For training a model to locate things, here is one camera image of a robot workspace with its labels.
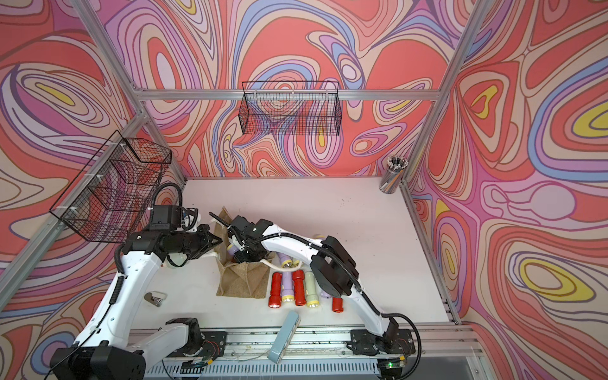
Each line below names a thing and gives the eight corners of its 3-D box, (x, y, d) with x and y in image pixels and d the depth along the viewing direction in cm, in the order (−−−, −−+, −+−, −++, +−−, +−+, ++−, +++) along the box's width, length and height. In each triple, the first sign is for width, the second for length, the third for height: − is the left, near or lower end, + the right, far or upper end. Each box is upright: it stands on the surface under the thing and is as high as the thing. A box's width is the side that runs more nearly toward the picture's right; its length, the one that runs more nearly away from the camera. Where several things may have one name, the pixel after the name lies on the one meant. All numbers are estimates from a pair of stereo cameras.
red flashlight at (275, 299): (268, 308, 82) (267, 306, 80) (272, 274, 90) (271, 271, 88) (281, 308, 82) (281, 306, 80) (283, 274, 90) (283, 271, 88)
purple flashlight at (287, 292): (281, 302, 83) (280, 299, 81) (282, 274, 90) (282, 271, 87) (293, 302, 83) (293, 299, 81) (294, 274, 90) (294, 271, 87)
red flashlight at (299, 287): (295, 306, 82) (295, 303, 80) (293, 274, 90) (292, 270, 87) (306, 305, 83) (306, 302, 80) (303, 273, 90) (303, 269, 88)
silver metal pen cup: (380, 196, 117) (391, 167, 102) (377, 184, 122) (387, 155, 108) (396, 196, 117) (410, 167, 102) (392, 184, 122) (404, 155, 108)
